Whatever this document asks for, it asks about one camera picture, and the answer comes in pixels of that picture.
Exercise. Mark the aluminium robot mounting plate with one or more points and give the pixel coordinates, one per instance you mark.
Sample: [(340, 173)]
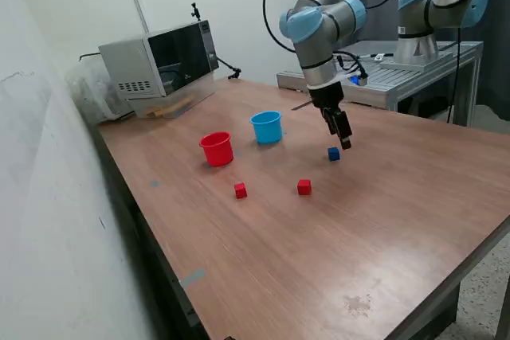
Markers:
[(414, 66)]

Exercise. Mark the blue cube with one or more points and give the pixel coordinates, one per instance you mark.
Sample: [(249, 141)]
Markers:
[(334, 154)]

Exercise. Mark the thin white rod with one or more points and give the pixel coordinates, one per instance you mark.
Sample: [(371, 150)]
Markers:
[(141, 15)]

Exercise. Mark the blue plastic cup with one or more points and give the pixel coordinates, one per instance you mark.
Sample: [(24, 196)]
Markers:
[(267, 133)]

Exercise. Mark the grey tape strip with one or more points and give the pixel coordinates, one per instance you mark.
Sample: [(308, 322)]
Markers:
[(192, 278)]

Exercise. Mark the silver microwave oven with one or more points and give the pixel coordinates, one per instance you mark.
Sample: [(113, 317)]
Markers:
[(131, 61)]

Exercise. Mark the clear plastic bag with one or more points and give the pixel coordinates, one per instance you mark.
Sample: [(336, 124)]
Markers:
[(87, 93)]

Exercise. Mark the dark grey curtain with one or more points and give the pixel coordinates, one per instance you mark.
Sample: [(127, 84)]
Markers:
[(496, 69)]

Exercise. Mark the small grey wrist camera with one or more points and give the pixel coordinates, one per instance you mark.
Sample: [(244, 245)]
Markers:
[(360, 78)]

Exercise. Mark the red plastic cup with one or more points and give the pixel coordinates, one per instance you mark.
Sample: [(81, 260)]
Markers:
[(217, 153)]

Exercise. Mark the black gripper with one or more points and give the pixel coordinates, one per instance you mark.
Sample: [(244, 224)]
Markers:
[(326, 97)]

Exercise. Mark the red cube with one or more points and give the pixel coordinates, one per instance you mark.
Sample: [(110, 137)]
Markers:
[(304, 187), (240, 191)]

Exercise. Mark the brown tape strip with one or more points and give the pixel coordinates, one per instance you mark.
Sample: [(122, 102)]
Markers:
[(303, 106)]

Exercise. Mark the black ball-head mount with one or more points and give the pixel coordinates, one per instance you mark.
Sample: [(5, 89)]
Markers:
[(195, 11)]

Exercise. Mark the aluminium profile robot stand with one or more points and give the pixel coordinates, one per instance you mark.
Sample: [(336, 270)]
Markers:
[(378, 81)]

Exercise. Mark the white camera bracket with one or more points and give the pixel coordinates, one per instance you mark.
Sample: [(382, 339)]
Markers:
[(342, 77)]

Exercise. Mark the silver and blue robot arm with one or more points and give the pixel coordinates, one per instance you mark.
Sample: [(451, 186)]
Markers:
[(315, 57)]

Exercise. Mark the blue tape patch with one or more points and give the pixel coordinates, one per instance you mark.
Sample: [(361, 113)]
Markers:
[(238, 153), (154, 184)]

